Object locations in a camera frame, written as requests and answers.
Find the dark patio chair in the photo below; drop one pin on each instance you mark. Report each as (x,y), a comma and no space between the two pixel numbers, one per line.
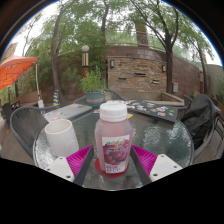
(7,111)

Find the blue yellow striped bollard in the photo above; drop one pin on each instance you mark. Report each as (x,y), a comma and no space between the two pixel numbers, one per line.
(56,98)

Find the black backpack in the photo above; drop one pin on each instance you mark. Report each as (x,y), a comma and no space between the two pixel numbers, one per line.
(200,116)

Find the green plant in teal pot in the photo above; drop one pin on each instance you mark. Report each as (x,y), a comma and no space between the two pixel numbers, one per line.
(93,83)

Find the black laptop with stickers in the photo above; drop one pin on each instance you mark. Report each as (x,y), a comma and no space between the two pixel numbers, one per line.
(153,109)

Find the pink juice bottle white cap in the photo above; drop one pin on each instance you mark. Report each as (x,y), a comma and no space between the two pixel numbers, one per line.
(113,140)

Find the grey wall box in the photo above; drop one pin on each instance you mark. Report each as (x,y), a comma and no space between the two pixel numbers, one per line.
(175,87)

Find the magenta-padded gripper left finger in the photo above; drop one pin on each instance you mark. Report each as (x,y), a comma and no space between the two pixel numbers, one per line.
(60,166)

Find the white cup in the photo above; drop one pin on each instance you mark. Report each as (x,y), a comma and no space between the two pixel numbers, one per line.
(61,138)

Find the globe-topped lamp post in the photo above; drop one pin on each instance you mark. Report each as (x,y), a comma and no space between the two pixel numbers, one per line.
(85,61)

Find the green leafy tree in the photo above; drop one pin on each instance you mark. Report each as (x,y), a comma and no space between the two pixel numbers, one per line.
(202,73)
(169,73)
(55,73)

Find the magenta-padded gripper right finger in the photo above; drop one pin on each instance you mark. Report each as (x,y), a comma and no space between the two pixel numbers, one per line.
(165,165)

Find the orange canopy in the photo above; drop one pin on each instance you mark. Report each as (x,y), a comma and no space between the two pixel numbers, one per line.
(15,70)

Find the black wall lantern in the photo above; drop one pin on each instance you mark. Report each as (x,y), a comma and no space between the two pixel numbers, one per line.
(112,63)
(164,68)

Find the silver laptop with stickers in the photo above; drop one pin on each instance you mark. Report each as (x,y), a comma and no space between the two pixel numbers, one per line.
(68,111)

